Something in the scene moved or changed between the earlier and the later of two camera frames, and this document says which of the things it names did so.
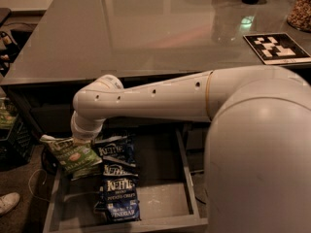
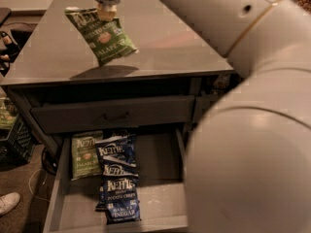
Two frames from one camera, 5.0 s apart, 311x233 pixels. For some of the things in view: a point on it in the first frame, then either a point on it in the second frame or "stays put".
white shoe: x=9 y=201 stays put
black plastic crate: x=17 y=144 stays put
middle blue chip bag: x=112 y=170 stays put
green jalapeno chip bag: x=80 y=158 to x=107 y=40
